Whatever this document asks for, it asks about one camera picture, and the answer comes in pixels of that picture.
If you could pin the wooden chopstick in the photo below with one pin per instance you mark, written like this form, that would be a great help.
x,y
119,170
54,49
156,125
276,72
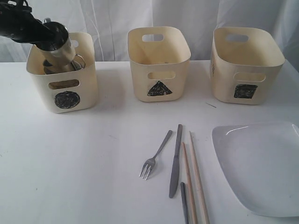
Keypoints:
x,y
189,185
202,200

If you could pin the left wooden chopstick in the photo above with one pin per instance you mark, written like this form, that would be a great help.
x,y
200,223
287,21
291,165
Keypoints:
x,y
189,185

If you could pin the right wooden chopstick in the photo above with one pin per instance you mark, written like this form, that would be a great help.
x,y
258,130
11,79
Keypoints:
x,y
202,200

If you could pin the stainless steel mug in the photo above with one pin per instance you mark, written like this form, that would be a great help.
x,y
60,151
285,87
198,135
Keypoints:
x,y
62,53
78,62

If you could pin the cream bin with circle mark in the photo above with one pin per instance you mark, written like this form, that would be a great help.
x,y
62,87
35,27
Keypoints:
x,y
68,91

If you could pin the steel table knife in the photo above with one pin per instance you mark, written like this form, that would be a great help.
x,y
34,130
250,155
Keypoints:
x,y
175,166

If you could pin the white backdrop curtain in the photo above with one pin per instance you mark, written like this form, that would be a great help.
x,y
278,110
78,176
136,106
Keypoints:
x,y
109,21

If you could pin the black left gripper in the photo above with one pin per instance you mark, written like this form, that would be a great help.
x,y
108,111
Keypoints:
x,y
18,24

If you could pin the steel utensil handle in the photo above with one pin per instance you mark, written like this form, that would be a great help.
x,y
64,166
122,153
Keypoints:
x,y
184,202

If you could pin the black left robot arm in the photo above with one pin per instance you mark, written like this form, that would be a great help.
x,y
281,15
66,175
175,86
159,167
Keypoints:
x,y
18,24

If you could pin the cream bin with triangle mark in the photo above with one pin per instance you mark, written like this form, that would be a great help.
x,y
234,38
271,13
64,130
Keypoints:
x,y
159,61

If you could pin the cream bin with square mark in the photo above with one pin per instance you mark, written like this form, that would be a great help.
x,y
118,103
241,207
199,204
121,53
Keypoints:
x,y
244,64

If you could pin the small steel fork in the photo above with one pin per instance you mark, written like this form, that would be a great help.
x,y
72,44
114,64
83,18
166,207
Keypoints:
x,y
150,163

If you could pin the stainless steel bowl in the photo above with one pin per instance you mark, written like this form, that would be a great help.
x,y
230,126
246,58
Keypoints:
x,y
52,69

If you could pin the white square ceramic plate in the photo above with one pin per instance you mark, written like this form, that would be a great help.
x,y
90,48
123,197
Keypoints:
x,y
261,165

